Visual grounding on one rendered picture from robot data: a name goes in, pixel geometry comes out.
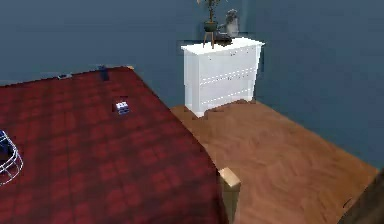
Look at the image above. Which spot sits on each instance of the small white blue box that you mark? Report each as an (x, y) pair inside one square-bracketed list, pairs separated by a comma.
[(122, 107)]

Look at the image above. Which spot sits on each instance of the houseplant on wooden stand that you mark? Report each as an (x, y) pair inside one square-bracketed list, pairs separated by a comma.
[(210, 25)]

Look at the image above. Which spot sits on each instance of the red plaid bed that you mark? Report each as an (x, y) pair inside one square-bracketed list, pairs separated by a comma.
[(100, 150)]

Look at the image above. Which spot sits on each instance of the white chest of drawers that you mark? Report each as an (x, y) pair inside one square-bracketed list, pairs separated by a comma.
[(221, 73)]

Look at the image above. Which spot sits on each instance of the dark blue upright object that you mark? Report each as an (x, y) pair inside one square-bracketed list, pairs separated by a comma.
[(104, 72)]

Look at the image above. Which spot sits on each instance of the small grey flat object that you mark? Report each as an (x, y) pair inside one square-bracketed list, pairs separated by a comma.
[(64, 76)]

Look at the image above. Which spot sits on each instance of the black flat object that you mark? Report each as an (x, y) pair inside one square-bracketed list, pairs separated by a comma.
[(222, 38)]

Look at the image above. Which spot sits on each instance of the dark brown furniture corner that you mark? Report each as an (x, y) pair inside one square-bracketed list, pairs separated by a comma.
[(368, 205)]

